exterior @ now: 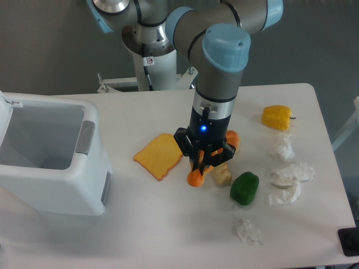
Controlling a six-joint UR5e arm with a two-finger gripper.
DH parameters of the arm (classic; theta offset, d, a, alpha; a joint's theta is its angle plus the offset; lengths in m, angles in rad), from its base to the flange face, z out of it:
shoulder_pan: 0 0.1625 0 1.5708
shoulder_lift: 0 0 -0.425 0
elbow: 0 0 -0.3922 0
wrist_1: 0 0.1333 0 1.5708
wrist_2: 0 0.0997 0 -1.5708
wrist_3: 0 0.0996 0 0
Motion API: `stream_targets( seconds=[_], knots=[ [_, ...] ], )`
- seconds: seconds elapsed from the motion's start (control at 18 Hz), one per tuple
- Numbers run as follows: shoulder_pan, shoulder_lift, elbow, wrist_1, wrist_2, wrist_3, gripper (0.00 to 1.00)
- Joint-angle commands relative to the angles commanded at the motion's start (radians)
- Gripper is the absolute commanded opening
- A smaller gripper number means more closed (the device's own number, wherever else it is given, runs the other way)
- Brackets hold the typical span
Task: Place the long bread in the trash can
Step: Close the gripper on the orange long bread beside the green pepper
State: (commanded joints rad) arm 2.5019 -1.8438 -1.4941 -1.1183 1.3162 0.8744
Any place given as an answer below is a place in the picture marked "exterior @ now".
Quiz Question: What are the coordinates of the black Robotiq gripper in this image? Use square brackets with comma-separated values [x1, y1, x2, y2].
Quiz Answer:
[173, 108, 235, 171]

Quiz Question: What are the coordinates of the long orange bread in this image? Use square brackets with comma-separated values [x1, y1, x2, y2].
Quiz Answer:
[186, 148, 225, 188]

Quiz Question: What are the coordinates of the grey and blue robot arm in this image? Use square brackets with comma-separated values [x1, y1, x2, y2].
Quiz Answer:
[88, 1, 283, 172]

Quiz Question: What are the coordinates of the beige bread chunk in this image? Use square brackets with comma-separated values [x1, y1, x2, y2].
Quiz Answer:
[212, 163, 232, 187]

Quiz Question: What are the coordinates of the white trash can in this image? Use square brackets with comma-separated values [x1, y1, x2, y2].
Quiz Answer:
[1, 93, 112, 216]

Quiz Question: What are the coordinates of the braided orange bun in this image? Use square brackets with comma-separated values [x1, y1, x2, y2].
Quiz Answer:
[226, 130, 241, 154]

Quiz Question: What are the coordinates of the yellow toast slice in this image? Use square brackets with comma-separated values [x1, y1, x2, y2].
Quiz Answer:
[133, 133, 183, 181]

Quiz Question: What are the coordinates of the green bell pepper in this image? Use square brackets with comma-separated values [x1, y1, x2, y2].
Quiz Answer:
[230, 171, 259, 206]

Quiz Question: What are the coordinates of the crumpled white tissue top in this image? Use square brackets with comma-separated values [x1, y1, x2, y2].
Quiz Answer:
[268, 133, 295, 162]

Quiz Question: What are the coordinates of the crumpled white tissue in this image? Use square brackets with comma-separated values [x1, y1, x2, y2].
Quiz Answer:
[270, 163, 315, 188]
[268, 133, 295, 162]
[234, 219, 263, 245]
[266, 182, 301, 206]

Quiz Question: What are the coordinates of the yellow bell pepper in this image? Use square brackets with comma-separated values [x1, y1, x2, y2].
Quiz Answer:
[261, 105, 296, 131]

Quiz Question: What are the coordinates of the crumpled white tissue bottom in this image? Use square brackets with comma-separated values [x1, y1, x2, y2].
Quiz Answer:
[234, 219, 263, 245]

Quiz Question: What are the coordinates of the crumpled white tissue middle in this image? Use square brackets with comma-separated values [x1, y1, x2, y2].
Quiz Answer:
[270, 163, 315, 188]

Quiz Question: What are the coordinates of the crumpled white tissue lower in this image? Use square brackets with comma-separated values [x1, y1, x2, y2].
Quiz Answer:
[266, 182, 301, 206]

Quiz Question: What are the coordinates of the black device at edge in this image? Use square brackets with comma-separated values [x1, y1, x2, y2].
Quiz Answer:
[338, 227, 358, 257]

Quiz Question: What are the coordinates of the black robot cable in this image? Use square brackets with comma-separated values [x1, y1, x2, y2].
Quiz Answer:
[141, 43, 154, 91]

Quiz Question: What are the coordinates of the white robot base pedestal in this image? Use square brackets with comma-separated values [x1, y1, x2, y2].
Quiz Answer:
[96, 25, 199, 94]

